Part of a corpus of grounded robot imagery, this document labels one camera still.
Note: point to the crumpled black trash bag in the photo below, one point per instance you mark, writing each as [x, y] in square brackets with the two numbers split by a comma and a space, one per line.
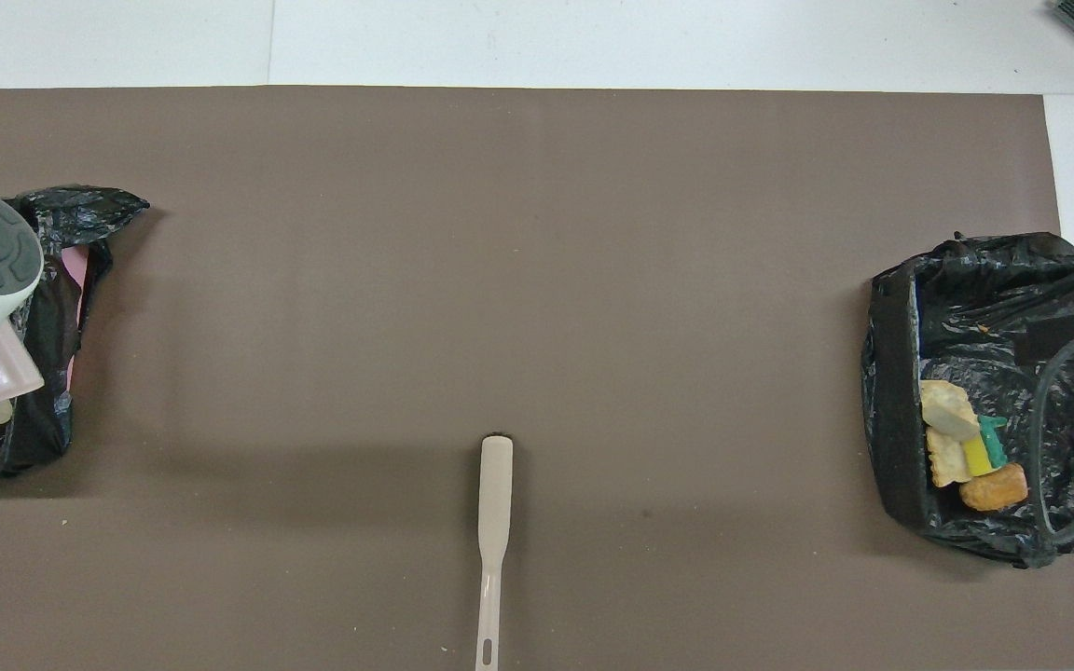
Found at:
[52, 373]

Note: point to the brown toy bread roll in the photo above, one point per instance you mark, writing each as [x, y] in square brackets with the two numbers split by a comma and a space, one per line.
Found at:
[994, 487]

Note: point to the beige hand brush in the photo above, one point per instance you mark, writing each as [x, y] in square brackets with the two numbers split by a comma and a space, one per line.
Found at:
[494, 522]

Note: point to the pink plastic bin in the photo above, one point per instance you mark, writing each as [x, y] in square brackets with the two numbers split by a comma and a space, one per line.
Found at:
[77, 270]

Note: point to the beige plastic dustpan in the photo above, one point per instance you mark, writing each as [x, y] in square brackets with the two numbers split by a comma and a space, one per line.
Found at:
[17, 368]

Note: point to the brown table mat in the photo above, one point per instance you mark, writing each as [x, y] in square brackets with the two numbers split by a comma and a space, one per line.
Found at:
[593, 149]

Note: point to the yellow sponge piece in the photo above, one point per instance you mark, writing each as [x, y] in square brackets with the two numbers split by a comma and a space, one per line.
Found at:
[983, 452]

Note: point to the open bin with black liner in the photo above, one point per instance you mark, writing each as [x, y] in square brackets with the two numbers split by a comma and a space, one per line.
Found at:
[966, 326]

